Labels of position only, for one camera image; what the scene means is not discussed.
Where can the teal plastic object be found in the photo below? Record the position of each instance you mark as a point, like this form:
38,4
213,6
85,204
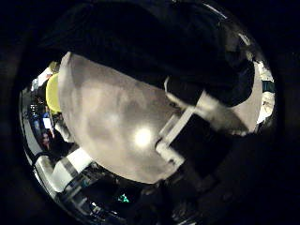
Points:
268,86

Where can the yellow round object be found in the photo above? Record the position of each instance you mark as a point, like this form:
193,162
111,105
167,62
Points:
52,92

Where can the black piece of clothing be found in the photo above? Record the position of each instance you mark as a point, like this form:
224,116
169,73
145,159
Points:
150,47

